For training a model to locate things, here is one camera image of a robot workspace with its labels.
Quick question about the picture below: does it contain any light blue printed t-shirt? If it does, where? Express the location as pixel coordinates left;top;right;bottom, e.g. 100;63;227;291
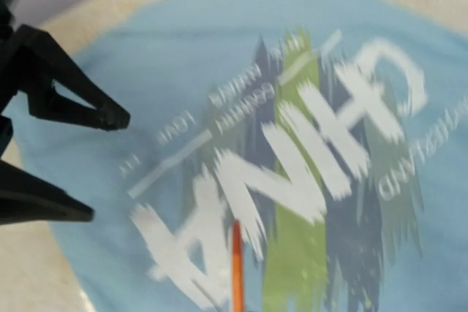
7;0;467;311

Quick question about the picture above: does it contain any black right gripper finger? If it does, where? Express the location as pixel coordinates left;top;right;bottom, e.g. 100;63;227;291
1;161;94;224
1;25;130;131

